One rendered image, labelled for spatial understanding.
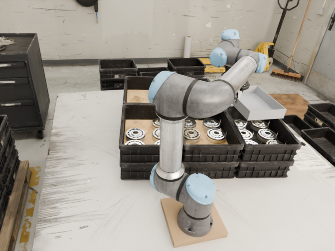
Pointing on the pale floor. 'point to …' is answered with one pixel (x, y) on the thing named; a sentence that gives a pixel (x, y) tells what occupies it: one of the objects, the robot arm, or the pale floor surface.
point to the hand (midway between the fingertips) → (236, 100)
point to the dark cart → (23, 84)
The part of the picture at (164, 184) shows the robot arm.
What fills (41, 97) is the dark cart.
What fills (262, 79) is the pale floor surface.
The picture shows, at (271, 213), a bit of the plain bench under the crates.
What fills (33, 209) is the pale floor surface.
